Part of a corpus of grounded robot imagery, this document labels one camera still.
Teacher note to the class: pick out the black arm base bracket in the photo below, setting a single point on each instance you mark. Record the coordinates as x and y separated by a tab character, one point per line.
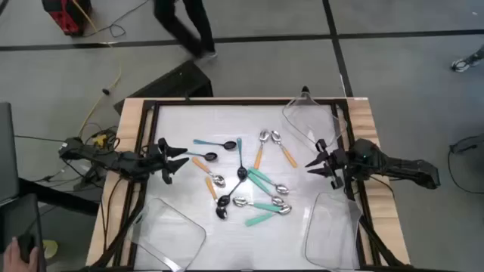
90	177

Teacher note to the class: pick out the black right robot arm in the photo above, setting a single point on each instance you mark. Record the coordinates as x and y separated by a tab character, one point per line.
397	168

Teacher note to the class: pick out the white table sheet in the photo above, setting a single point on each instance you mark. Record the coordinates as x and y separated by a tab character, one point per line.
211	121

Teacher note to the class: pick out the black computer mouse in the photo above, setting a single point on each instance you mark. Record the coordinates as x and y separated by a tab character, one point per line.
26	245

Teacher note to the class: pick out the black floor beam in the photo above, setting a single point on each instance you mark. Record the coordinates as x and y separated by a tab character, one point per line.
56	196

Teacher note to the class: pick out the dark side table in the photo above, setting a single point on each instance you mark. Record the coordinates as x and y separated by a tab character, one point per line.
15	219

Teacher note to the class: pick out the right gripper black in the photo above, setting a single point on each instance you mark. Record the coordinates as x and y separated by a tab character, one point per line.
338	162

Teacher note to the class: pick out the person's foot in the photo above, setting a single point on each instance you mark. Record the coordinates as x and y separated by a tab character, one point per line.
463	64

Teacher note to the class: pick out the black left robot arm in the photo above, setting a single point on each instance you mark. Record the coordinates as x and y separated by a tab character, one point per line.
113	160

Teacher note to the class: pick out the yellow round floor object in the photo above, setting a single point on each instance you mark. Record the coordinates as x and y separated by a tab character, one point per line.
51	249

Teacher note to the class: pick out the clear plastic container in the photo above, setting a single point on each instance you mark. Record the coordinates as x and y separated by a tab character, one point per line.
166	234
332	234
314	117

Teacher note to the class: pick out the red and black case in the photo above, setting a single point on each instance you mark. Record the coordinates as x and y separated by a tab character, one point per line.
66	19

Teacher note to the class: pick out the black metal table frame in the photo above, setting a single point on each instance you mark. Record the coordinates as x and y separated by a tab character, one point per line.
246	102

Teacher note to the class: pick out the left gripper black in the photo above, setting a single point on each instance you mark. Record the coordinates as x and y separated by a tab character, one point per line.
157	158

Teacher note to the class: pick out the person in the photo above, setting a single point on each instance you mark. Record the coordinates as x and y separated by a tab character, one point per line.
189	26

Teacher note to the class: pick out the person's hand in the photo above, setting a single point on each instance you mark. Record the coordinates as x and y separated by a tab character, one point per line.
13	260

